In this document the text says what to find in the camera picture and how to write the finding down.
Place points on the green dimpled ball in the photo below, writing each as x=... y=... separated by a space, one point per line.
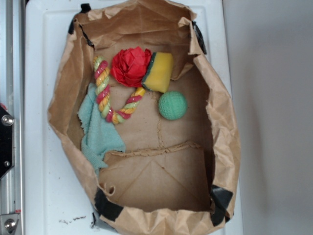
x=172 y=105

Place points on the black metal bracket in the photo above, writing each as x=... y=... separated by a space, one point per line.
x=6 y=141

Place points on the yellow green sponge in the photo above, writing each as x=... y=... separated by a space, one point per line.
x=158 y=75

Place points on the teal microfiber cloth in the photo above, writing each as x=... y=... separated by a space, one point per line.
x=100 y=136

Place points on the brown paper bag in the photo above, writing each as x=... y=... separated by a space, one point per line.
x=176 y=177

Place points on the aluminium frame rail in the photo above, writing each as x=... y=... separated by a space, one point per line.
x=12 y=54

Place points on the red crumpled paper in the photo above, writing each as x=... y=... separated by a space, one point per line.
x=129 y=66

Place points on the striped rope toy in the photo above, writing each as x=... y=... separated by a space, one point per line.
x=103 y=95

